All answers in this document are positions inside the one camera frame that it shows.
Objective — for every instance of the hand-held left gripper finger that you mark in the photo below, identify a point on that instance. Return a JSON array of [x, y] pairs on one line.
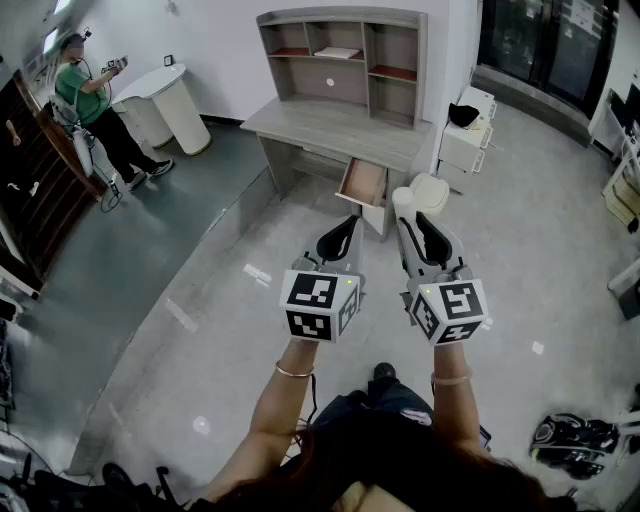
[[354, 250], [325, 247]]

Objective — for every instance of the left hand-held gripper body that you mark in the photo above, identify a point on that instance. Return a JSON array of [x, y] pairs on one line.
[[320, 300]]

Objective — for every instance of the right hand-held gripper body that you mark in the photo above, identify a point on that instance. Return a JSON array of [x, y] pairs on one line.
[[450, 305]]

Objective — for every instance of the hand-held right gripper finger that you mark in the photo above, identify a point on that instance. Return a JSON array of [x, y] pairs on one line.
[[410, 250], [442, 245]]

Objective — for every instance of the white towel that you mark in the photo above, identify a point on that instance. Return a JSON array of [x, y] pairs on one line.
[[402, 200]]

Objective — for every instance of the wooden desk drawer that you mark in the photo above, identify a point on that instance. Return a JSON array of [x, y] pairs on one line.
[[362, 182]]

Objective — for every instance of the person's left forearm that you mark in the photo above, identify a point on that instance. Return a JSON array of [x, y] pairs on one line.
[[270, 420]]

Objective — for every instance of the person's right forearm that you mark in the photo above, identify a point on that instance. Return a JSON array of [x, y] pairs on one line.
[[457, 410]]

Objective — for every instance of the white rolling cabinet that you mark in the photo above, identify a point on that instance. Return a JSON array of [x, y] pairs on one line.
[[462, 145]]

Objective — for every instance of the cream round stool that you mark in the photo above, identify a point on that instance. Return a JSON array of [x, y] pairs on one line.
[[432, 192]]

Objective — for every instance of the person's black shoe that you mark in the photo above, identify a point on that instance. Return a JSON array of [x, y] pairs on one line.
[[385, 371]]

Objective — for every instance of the person's dark trousers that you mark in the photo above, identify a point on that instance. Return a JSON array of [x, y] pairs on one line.
[[390, 395]]

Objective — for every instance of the grey wooden desk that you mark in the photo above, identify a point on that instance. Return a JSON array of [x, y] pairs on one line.
[[340, 122]]

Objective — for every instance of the black backpack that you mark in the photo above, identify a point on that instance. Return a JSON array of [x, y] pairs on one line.
[[575, 445]]

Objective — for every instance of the white office desk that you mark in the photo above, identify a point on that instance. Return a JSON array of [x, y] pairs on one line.
[[622, 165]]

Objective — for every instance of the dark glass door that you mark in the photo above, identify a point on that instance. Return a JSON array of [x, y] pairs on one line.
[[540, 45]]

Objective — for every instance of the black office chair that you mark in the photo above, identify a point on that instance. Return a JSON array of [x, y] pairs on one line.
[[120, 480]]

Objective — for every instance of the dark wooden slatted door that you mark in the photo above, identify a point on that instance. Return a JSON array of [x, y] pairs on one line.
[[40, 200]]

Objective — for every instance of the small black frame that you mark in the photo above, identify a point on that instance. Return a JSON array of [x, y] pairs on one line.
[[169, 60]]

